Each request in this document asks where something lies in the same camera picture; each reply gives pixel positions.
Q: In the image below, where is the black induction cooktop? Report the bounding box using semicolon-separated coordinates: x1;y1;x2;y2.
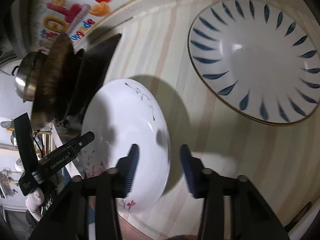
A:
75;32;123;98

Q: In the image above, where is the white gloved left hand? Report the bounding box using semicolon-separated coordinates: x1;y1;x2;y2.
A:
25;188;45;222

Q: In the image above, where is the stainless steel pot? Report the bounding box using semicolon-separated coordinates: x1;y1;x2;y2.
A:
11;51;46;102

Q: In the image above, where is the striped table mat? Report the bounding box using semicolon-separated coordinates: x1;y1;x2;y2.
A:
76;0;319;239

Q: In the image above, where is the black frying pan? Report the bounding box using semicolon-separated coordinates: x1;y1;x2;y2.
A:
30;33;84;129

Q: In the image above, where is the colourful wall sticker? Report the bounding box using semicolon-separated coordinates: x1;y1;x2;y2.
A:
31;0;113;54

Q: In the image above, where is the blue leaf pattern plate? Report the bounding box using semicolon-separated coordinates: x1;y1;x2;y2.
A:
188;0;319;126

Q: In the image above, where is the white floral plate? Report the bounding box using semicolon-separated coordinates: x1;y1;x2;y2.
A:
79;79;170;213

